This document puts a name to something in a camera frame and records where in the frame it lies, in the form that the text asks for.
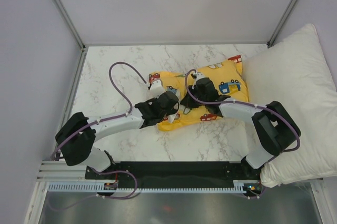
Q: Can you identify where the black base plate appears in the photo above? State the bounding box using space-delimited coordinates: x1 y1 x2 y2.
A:
84 160 257 189

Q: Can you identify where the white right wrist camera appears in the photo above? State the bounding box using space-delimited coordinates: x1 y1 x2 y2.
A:
191 71 205 81

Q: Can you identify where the left aluminium frame post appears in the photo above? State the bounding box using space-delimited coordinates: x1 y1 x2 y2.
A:
52 0 86 51

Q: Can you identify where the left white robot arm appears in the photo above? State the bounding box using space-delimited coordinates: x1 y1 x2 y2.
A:
55 91 179 179

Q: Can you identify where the right aluminium frame post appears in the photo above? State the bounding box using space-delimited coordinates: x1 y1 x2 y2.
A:
266 0 300 48

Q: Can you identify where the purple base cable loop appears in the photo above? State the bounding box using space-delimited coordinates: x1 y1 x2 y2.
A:
92 167 138 199

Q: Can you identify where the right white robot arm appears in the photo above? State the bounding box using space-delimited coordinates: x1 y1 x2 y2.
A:
185 72 301 179

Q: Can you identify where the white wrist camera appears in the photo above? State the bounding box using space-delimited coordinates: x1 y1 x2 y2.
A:
191 71 205 81
150 79 165 98

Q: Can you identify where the aluminium frame post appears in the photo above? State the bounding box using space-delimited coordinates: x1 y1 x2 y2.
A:
52 0 86 51
266 0 300 48

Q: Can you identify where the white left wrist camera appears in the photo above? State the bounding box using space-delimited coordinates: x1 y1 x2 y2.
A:
150 79 165 98

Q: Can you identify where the yellow cartoon-print pillowcase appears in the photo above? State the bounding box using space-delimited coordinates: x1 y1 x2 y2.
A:
148 55 249 132

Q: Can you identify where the white slotted cable duct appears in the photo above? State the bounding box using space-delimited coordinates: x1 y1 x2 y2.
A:
47 180 261 193

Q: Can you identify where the large white pillow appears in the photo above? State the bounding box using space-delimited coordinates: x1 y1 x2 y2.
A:
243 24 336 188

